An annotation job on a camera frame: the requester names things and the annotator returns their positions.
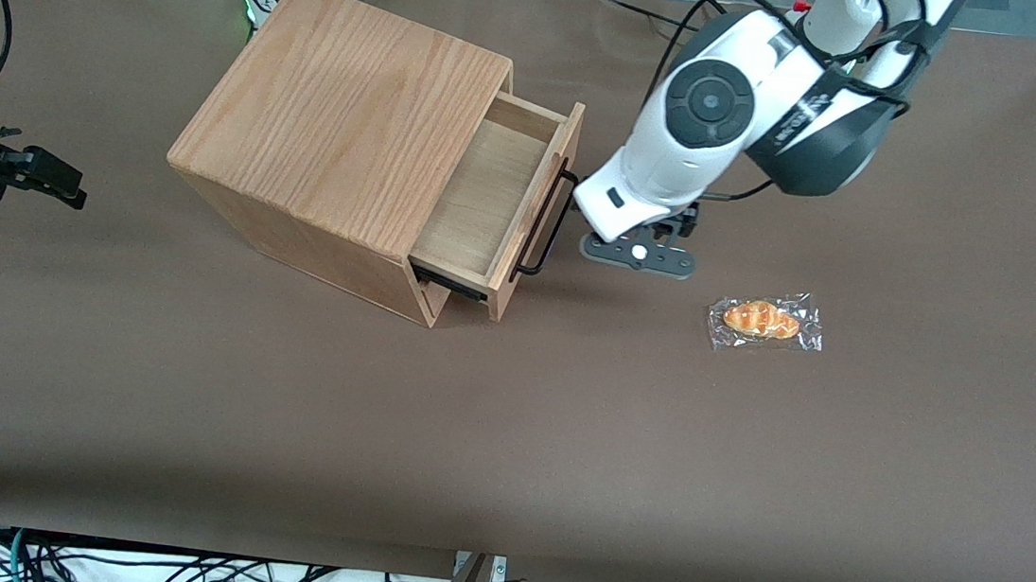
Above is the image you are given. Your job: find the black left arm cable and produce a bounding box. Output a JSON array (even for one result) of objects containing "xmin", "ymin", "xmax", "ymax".
[{"xmin": 646, "ymin": 0, "xmax": 946, "ymax": 221}]

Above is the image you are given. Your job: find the brown table cover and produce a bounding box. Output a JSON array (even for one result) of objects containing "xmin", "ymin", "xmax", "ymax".
[{"xmin": 0, "ymin": 0, "xmax": 1036, "ymax": 582}]

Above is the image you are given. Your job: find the wooden drawer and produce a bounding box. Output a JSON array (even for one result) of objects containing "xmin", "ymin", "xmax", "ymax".
[{"xmin": 404, "ymin": 85, "xmax": 588, "ymax": 328}]

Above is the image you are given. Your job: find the wooden drawer cabinet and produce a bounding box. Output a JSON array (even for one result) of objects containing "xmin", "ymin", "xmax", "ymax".
[{"xmin": 153, "ymin": 0, "xmax": 521, "ymax": 335}]

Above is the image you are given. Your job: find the black cable on table cover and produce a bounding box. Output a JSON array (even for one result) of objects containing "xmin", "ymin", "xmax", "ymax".
[{"xmin": 596, "ymin": 0, "xmax": 699, "ymax": 33}]

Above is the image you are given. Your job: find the bread roll in clear wrapper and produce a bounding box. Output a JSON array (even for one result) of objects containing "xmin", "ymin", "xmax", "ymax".
[{"xmin": 703, "ymin": 283, "xmax": 830, "ymax": 362}]

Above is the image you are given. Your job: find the black metal drawer handle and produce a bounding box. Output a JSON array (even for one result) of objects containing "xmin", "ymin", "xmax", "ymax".
[{"xmin": 510, "ymin": 153, "xmax": 582, "ymax": 282}]

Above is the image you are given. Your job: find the teal cable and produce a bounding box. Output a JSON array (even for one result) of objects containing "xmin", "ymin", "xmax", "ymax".
[{"xmin": 4, "ymin": 527, "xmax": 30, "ymax": 582}]

